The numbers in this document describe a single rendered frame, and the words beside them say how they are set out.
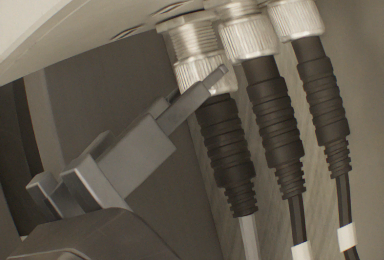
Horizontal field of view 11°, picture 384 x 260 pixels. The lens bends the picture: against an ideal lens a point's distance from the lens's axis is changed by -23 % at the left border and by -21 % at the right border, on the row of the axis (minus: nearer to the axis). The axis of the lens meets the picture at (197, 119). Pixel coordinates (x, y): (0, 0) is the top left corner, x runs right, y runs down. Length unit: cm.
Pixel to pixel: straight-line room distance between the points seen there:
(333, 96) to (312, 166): 10
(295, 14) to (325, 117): 3
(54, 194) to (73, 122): 12
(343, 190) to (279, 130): 4
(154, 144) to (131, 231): 4
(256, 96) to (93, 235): 7
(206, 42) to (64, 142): 11
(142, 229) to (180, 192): 17
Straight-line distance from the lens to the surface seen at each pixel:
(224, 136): 67
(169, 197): 78
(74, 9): 55
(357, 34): 65
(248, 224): 68
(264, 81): 64
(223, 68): 67
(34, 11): 55
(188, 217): 78
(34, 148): 173
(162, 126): 66
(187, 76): 67
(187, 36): 68
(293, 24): 61
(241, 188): 67
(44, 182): 65
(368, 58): 65
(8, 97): 164
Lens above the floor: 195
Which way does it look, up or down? 40 degrees down
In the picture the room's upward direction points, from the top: 5 degrees clockwise
